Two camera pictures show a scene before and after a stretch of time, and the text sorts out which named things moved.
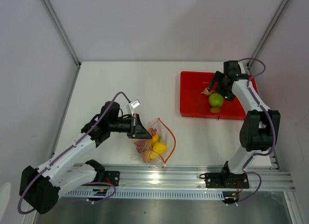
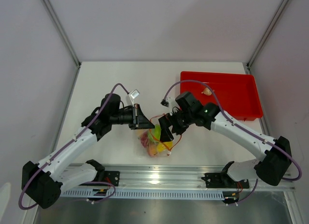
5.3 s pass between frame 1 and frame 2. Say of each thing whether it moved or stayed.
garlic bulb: stayed
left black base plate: stayed
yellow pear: moved
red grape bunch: moved
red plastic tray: stayed
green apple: moved
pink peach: moved
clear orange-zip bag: moved
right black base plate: stayed
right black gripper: moved
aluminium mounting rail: stayed
